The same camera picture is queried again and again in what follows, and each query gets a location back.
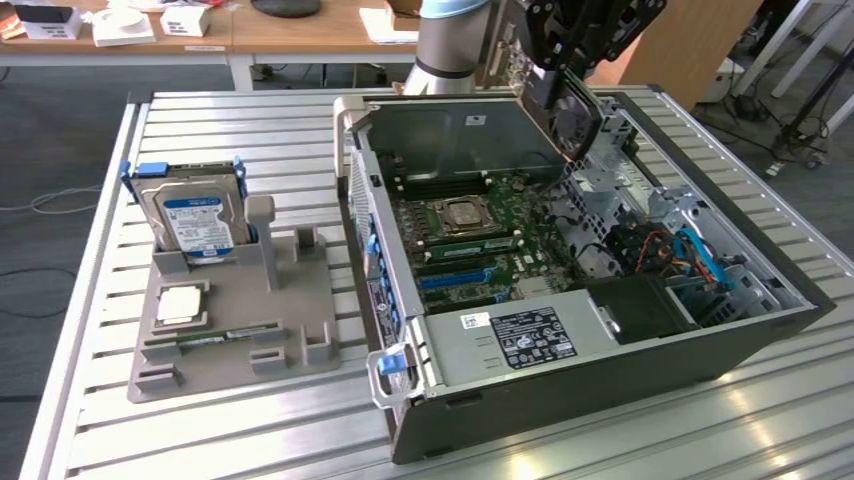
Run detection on white box with round dish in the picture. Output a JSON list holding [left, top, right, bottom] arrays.
[[89, 7, 159, 48]]

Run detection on green RAM stick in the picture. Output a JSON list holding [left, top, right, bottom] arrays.
[[173, 327, 281, 347], [424, 238, 519, 261]]

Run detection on hard disk with blue carrier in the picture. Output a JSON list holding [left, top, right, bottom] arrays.
[[119, 155, 249, 266]]

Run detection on red orange wire bundle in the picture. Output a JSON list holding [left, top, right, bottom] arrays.
[[632, 232, 695, 274]]

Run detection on grey parts rack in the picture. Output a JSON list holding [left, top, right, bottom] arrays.
[[125, 194, 343, 405]]

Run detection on white box with black device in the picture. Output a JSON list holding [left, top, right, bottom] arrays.
[[12, 3, 85, 40]]

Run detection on black graphics card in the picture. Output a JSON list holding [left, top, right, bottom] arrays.
[[478, 0, 607, 162]]

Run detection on green motherboard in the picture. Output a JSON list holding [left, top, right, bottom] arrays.
[[385, 167, 588, 314]]

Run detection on white paper stack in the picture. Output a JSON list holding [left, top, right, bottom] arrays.
[[357, 5, 423, 46]]

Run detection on white table frame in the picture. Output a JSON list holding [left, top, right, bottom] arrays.
[[730, 0, 854, 131]]

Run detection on black wheeled stand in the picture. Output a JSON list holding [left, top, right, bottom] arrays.
[[772, 29, 854, 169]]

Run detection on white floor box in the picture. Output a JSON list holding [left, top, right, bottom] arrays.
[[710, 57, 754, 105]]

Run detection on metal CPU socket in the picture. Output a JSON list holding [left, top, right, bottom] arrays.
[[431, 196, 503, 237]]

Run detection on white labelled box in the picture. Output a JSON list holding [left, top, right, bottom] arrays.
[[159, 5, 215, 38]]

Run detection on black open PC case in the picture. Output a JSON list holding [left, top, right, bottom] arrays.
[[331, 91, 839, 466]]

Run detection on silver CPU chip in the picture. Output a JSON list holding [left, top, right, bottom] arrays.
[[156, 287, 205, 324]]

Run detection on white floor cable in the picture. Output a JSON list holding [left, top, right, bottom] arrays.
[[0, 183, 107, 215]]

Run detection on dark grey round object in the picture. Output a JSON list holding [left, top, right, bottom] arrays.
[[251, 0, 323, 19]]

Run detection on silver chipset heatsink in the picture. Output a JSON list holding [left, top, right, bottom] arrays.
[[514, 277, 556, 301]]

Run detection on wooden cabinet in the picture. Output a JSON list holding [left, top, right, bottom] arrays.
[[586, 0, 766, 109]]

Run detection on blue expansion slot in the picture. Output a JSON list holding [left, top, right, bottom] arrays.
[[416, 267, 499, 292]]

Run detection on grey power supply unit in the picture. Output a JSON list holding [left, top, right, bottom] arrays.
[[407, 291, 622, 392]]

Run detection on blue flat wire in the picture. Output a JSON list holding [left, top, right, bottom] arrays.
[[672, 227, 735, 294]]

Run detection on blue card retention clips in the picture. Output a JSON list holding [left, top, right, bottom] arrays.
[[363, 219, 403, 329]]

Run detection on red book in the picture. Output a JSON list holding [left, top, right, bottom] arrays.
[[0, 10, 28, 41]]

